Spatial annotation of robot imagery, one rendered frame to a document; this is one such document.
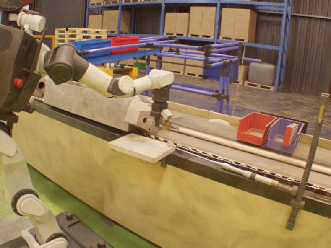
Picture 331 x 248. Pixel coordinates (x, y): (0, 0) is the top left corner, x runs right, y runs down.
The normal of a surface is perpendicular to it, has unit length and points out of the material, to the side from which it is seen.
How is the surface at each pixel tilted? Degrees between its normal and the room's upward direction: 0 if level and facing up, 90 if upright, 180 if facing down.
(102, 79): 73
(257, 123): 88
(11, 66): 90
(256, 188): 90
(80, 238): 0
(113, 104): 80
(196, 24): 90
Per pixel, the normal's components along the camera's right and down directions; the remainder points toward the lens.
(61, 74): 0.11, 0.73
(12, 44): 0.12, 0.04
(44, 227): 0.76, 0.24
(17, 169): 0.65, 0.62
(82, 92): -0.55, 0.03
